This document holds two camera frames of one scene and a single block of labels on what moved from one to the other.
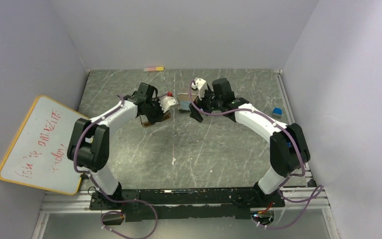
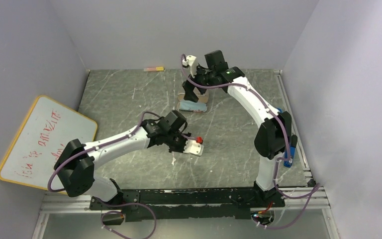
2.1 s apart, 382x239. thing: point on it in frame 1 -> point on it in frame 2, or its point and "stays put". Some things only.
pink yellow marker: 157,68 stays put
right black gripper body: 210,102 -> 203,78
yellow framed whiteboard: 38,156 stays put
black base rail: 154,204 stays put
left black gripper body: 154,111 -> 176,141
